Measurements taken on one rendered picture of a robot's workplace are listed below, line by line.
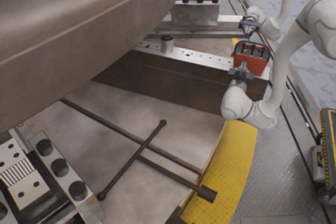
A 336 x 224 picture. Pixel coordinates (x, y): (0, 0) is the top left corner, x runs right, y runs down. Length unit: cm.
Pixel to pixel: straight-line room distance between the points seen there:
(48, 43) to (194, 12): 170
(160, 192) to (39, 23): 98
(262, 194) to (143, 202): 83
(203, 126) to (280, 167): 67
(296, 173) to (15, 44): 184
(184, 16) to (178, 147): 134
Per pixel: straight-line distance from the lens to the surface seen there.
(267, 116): 121
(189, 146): 155
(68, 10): 111
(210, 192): 135
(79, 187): 98
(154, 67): 167
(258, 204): 178
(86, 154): 158
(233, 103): 116
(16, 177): 103
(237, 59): 146
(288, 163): 204
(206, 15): 247
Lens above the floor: 154
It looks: 42 degrees down
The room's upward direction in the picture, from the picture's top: straight up
